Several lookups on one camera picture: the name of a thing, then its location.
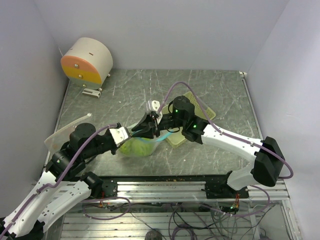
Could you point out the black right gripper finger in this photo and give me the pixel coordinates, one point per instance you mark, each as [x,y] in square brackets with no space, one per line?
[146,133]
[146,123]

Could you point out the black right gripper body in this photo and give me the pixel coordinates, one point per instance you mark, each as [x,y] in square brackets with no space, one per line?
[168,121]

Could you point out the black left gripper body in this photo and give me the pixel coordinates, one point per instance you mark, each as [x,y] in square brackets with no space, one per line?
[102,143]

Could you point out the clear blue-zipper plastic bag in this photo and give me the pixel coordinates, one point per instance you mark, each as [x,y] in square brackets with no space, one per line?
[157,141]

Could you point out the clear polka dot zip bag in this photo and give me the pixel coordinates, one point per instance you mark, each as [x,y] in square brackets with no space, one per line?
[55,141]

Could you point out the light green cabbage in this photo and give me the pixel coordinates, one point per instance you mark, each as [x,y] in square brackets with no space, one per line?
[137,147]

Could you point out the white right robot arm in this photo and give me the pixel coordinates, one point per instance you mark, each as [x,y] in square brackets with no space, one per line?
[263,156]

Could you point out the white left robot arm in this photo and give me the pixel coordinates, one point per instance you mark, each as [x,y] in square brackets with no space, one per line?
[37,192]

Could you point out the round cream drawer cabinet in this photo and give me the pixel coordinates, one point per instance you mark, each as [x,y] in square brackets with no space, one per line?
[87,63]

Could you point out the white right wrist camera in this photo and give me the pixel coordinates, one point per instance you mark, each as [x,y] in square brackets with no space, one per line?
[154,106]

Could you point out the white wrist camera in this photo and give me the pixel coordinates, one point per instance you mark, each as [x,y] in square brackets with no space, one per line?
[154,106]
[120,135]

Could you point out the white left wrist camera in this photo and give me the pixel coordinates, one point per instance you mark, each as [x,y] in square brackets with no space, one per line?
[120,135]

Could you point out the aluminium rail base frame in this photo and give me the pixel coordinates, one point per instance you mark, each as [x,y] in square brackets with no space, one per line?
[186,189]

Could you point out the small white metal bracket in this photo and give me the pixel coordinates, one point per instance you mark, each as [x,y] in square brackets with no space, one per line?
[91,93]

